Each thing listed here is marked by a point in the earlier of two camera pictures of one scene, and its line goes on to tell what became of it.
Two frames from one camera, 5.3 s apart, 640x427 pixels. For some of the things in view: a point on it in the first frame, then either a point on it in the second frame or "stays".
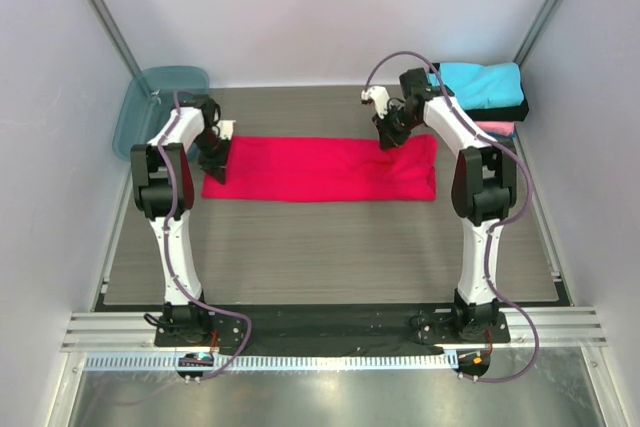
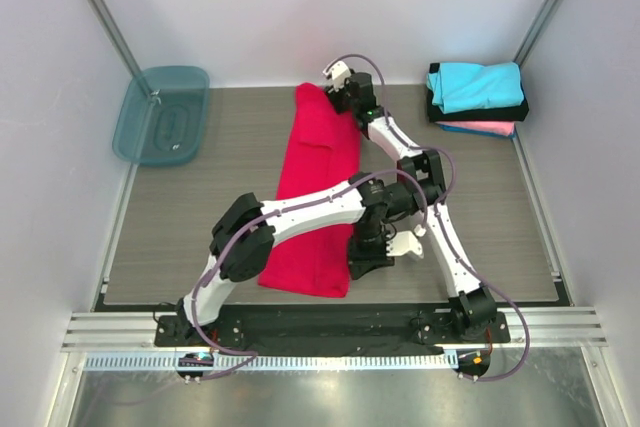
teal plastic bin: (151, 97) stays
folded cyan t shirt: (480, 85) stays
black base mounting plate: (344, 332) stays
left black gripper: (216, 168) → (361, 263)
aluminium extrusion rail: (132, 331) stays
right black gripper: (391, 130) → (336, 97)
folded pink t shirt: (500, 127) stays
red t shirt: (326, 168) → (319, 155)
